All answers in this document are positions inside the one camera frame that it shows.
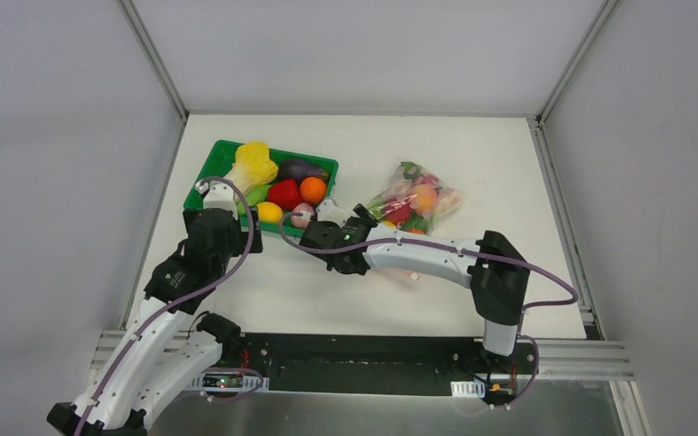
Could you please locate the clear zip top bag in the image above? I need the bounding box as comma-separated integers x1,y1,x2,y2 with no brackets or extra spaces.
365,161,463,234

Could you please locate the fake peach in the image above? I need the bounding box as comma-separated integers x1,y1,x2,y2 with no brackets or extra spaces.
409,183,439,216

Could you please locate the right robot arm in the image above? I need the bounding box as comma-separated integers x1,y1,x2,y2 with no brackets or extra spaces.
297,205,530,372

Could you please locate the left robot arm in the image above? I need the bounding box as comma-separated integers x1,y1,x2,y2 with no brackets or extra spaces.
47,209,263,435

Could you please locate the fake orange in tray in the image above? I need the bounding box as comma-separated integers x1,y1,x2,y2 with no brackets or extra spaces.
299,177,327,205

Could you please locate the fake pink onion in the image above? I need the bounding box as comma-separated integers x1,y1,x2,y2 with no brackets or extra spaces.
289,203,316,230

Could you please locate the fake red bell pepper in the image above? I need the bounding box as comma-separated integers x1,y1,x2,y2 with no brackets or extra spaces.
265,179,302,211

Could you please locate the fake purple eggplant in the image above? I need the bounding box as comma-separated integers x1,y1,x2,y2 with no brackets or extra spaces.
277,158,330,183

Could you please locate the fake yellow lemon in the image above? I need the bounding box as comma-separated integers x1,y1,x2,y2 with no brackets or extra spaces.
256,202,284,224

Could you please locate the fake green cucumber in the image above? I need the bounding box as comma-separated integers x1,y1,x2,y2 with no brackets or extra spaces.
237,184,271,216

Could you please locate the fake napa cabbage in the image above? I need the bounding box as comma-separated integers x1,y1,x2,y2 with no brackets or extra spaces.
223,142,278,194

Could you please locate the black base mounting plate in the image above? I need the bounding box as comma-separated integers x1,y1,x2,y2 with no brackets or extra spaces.
214,333,538,399

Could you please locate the green plastic tray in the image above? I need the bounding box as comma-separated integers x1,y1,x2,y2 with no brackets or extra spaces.
183,140,339,226

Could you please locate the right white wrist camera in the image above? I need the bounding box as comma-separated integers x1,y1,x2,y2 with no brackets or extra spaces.
314,197,351,227

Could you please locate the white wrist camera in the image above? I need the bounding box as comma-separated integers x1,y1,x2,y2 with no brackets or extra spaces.
194,180,237,214
314,197,351,227

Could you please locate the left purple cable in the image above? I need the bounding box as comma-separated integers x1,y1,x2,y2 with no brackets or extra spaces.
72,176,266,436

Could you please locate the purple cable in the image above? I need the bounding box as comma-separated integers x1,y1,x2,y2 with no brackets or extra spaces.
72,176,266,436
277,210,580,411

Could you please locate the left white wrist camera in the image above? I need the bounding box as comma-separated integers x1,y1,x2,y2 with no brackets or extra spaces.
194,180,237,214

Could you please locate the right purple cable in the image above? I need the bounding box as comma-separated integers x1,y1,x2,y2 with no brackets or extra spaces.
277,210,580,411

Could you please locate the aluminium frame rail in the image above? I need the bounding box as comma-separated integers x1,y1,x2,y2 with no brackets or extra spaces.
117,0,190,124

